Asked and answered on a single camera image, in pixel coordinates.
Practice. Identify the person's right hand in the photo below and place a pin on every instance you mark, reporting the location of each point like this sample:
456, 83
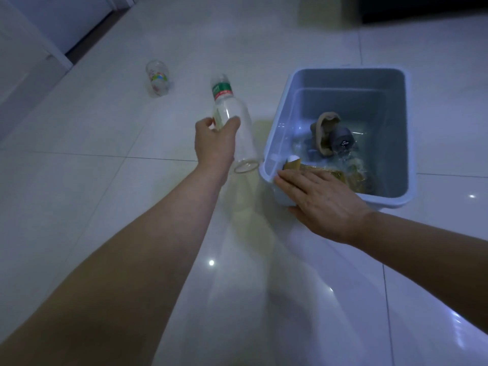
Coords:
328, 207

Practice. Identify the person's left hand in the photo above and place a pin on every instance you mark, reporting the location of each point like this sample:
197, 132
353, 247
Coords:
213, 146

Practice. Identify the person's right thumb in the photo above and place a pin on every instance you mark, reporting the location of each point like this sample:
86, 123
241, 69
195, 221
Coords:
297, 213

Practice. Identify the person's left thumb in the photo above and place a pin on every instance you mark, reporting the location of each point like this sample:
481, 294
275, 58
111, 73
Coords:
232, 124

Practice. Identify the clear plastic bottle green label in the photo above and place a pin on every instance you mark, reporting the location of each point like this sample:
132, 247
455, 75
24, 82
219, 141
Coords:
240, 112

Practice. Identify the light blue plastic bin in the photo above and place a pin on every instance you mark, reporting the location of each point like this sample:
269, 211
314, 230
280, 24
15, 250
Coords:
343, 79

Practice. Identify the person's right forearm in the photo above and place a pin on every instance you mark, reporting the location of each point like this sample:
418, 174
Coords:
427, 259

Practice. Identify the person's left forearm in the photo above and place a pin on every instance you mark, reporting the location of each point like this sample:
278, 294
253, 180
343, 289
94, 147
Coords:
125, 259

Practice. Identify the yellow crumpled packet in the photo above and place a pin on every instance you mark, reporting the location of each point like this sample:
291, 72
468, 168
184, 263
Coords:
350, 179

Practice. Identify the crumpled clear plastic bottle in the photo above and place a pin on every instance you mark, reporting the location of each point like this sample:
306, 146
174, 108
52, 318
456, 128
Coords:
305, 148

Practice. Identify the grey cylindrical container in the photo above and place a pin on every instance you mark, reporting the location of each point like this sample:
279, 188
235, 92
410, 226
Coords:
342, 139

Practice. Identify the clear plastic cup colourful print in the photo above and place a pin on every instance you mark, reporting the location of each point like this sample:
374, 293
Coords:
157, 78

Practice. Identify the white door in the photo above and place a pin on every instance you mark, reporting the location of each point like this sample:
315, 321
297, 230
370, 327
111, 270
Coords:
89, 18

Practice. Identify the white door frame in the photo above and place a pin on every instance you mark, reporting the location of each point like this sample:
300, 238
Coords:
26, 60

